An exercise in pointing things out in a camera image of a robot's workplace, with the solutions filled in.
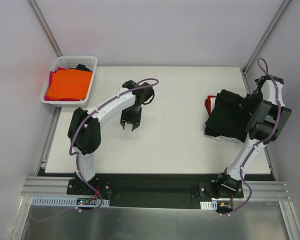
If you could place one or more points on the left aluminium corner post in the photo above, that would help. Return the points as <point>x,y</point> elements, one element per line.
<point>35,8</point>

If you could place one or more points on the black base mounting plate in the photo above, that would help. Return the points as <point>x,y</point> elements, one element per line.
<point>167,191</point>

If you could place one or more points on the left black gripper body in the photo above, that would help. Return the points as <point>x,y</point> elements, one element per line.
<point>130,118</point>

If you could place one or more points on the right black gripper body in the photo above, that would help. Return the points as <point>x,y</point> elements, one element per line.
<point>249,99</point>

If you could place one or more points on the navy t shirt in basket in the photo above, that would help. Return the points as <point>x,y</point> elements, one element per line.
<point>82,67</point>

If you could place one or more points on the aluminium corner post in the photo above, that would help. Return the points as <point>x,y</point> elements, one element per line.
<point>35,8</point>
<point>284,5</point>

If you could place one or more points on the left white cable duct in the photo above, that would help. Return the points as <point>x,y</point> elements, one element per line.
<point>55,201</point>

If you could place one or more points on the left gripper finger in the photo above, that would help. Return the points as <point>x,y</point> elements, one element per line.
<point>123,124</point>
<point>135,126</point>

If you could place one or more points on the white cable duct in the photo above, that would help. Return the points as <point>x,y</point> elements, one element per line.
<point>209,205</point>
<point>55,201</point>

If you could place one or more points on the white plastic laundry basket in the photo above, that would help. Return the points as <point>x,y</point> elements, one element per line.
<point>70,62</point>

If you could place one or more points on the right white cable duct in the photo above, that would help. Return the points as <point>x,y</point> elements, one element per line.
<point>209,205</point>

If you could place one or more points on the black t shirt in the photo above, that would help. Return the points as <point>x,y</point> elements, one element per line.
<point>221,133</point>
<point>227,112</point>

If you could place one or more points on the orange t shirt in basket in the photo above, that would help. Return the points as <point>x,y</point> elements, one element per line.
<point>77,84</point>

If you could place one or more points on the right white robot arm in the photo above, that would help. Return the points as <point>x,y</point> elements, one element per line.
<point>268,117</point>

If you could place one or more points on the right aluminium corner post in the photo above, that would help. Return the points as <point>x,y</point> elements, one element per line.
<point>284,5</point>

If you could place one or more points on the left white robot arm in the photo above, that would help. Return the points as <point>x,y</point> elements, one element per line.
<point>85,127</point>

